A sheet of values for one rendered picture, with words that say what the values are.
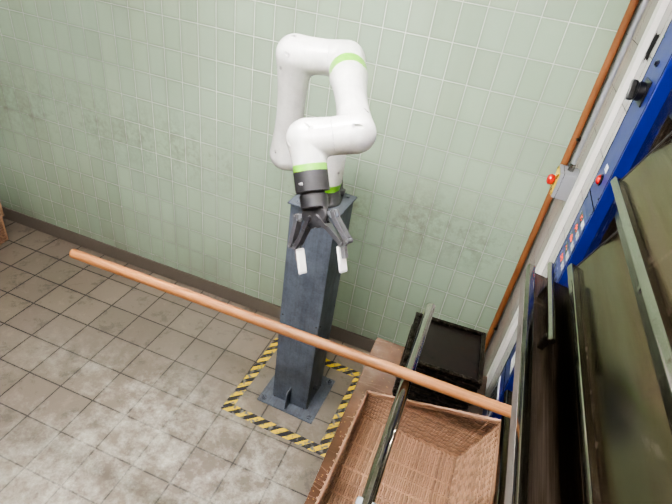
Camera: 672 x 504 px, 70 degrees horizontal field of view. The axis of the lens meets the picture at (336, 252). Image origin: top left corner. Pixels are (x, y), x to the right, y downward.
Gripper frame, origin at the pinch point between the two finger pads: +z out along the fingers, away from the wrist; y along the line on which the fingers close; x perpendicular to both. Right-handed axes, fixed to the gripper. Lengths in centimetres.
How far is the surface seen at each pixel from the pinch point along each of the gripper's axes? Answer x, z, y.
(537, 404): 6, 28, -54
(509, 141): -114, -37, -23
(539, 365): -4, 24, -53
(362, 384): -60, 57, 31
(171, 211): -87, -28, 174
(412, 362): -13.3, 28.8, -17.2
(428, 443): -54, 74, 1
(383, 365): -3.5, 26.8, -13.7
